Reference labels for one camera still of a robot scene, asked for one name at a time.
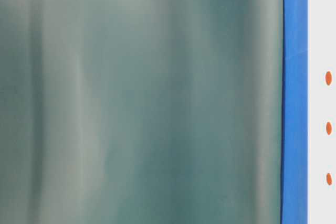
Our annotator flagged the blue table cloth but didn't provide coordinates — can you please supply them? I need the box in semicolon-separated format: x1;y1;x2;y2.
281;0;308;223

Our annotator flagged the grey green curtain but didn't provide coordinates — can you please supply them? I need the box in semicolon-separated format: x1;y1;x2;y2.
1;0;283;223

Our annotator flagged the large white foam board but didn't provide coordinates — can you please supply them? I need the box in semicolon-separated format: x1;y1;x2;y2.
308;0;335;223

